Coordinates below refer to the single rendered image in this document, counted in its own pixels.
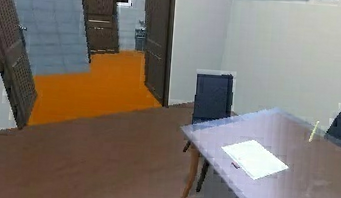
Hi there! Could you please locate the yellow pencil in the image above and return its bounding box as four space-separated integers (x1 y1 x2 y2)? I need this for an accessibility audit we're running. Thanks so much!
308 120 320 143

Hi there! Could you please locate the white paper sheet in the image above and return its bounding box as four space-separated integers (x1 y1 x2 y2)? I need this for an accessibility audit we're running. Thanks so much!
218 137 292 183

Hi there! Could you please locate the dark brown perforated door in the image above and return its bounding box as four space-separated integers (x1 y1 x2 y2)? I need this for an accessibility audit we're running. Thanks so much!
0 0 45 132

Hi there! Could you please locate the dark brown cupboard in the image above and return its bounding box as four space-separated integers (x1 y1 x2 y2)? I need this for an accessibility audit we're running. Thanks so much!
74 0 123 56

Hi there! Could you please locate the dark brown panelled door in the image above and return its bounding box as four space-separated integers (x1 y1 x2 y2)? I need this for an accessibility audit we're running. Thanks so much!
136 0 177 108

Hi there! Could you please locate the grey bin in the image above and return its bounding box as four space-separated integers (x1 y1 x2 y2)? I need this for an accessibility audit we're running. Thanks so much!
133 26 148 52

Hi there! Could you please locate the glossy brown wooden table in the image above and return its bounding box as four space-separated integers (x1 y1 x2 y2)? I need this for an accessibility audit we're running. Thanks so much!
175 101 341 198

